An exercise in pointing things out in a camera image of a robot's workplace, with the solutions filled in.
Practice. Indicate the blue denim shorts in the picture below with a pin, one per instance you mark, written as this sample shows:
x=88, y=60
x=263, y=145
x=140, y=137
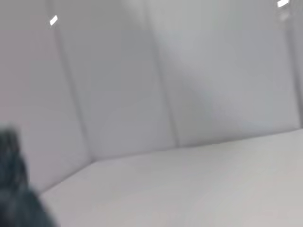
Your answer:
x=16, y=189

